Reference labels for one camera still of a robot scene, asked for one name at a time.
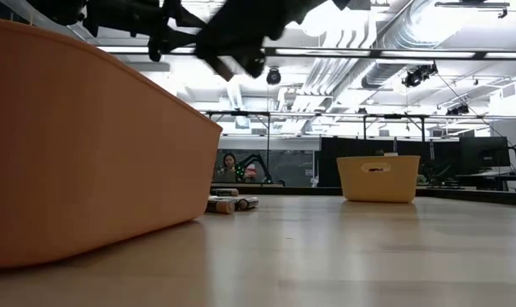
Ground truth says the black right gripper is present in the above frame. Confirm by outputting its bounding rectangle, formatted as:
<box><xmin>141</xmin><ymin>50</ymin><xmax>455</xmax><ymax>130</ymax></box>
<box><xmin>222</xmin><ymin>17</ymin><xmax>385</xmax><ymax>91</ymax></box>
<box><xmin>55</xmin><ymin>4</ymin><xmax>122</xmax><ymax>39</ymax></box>
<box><xmin>194</xmin><ymin>0</ymin><xmax>353</xmax><ymax>83</ymax></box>

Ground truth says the black ceiling track light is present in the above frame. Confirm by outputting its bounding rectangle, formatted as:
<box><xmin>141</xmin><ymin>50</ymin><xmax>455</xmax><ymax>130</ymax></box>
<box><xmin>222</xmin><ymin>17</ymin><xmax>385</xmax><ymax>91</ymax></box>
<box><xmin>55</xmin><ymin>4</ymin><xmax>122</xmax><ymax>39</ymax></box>
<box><xmin>434</xmin><ymin>0</ymin><xmax>511</xmax><ymax>20</ymax></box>

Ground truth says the black computer monitor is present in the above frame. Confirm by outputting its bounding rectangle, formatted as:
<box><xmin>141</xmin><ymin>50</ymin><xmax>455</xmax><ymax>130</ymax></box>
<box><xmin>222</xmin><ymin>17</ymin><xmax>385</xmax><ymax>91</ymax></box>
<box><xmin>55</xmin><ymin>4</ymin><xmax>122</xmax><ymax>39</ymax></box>
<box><xmin>459</xmin><ymin>136</ymin><xmax>512</xmax><ymax>171</ymax></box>

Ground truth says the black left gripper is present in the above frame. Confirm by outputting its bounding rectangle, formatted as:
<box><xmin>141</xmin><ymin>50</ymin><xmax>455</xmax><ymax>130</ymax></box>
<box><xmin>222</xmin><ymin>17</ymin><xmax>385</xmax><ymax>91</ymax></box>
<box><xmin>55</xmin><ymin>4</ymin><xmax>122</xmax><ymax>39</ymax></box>
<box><xmin>83</xmin><ymin>0</ymin><xmax>207</xmax><ymax>63</ymax></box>

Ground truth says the black background desk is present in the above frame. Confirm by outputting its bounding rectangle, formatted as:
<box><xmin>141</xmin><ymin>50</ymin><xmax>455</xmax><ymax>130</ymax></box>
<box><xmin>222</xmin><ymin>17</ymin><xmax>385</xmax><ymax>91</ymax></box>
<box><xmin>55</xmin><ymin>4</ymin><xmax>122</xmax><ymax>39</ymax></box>
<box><xmin>455</xmin><ymin>171</ymin><xmax>516</xmax><ymax>192</ymax></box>

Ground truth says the black ceiling spotlight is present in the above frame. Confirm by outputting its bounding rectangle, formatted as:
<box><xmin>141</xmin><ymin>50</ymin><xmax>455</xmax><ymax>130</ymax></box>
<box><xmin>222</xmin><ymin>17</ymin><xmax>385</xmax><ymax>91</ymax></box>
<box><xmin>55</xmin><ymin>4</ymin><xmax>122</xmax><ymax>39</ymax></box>
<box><xmin>446</xmin><ymin>103</ymin><xmax>471</xmax><ymax>117</ymax></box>
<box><xmin>401</xmin><ymin>62</ymin><xmax>439</xmax><ymax>90</ymax></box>

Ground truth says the person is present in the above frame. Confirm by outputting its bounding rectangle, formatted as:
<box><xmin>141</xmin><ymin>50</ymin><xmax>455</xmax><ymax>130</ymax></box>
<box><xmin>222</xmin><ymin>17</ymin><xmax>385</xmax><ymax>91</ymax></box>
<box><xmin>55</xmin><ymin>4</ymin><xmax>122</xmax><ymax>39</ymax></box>
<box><xmin>221</xmin><ymin>152</ymin><xmax>240</xmax><ymax>183</ymax></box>

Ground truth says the black background rack frame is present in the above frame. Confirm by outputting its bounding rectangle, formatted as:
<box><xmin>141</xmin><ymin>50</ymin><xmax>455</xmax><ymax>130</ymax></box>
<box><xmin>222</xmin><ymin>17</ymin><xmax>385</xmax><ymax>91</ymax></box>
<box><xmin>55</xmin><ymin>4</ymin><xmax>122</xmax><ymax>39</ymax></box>
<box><xmin>201</xmin><ymin>109</ymin><xmax>516</xmax><ymax>185</ymax></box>

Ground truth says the black overhead crossbar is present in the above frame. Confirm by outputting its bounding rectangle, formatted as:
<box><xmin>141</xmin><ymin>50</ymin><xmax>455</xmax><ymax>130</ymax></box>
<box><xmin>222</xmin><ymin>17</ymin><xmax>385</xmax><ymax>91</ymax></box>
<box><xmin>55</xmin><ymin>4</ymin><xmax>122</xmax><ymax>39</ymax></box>
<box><xmin>96</xmin><ymin>44</ymin><xmax>516</xmax><ymax>61</ymax></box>

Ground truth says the orange plastic bin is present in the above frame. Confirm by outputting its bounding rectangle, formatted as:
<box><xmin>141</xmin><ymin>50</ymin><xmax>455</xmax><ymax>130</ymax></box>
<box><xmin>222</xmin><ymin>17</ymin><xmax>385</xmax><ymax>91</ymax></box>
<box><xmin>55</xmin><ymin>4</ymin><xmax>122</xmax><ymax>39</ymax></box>
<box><xmin>0</xmin><ymin>16</ymin><xmax>223</xmax><ymax>269</ymax></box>

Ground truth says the black dome overhead camera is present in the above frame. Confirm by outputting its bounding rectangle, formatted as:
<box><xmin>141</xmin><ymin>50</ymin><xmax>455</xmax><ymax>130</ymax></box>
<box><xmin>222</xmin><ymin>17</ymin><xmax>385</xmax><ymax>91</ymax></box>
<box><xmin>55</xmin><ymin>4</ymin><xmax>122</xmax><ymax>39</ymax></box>
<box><xmin>265</xmin><ymin>67</ymin><xmax>282</xmax><ymax>86</ymax></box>

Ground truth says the yellow plastic bin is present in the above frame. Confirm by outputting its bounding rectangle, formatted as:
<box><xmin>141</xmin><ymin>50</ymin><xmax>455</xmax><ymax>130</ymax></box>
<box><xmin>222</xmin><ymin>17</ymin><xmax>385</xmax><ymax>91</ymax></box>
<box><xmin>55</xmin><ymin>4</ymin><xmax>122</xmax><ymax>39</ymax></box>
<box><xmin>336</xmin><ymin>154</ymin><xmax>422</xmax><ymax>204</ymax></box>

